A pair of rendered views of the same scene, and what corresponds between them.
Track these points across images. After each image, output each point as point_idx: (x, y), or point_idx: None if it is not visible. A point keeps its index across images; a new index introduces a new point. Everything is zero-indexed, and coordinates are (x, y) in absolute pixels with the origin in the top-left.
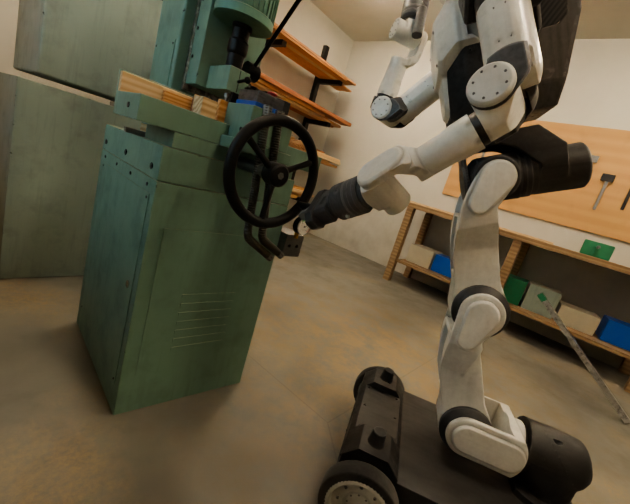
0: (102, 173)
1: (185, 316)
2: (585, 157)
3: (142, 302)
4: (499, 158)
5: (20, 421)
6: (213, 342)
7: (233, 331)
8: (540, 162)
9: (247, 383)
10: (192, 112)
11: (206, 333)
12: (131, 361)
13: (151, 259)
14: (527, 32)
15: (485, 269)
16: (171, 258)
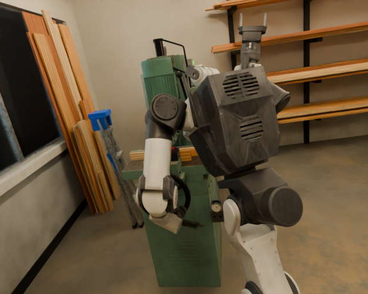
0: None
1: (172, 249)
2: (266, 207)
3: (151, 243)
4: (231, 198)
5: (134, 279)
6: (193, 263)
7: (202, 259)
8: (246, 205)
9: (225, 289)
10: (140, 170)
11: (187, 258)
12: (156, 266)
13: (148, 227)
14: (145, 169)
15: (252, 272)
16: (155, 226)
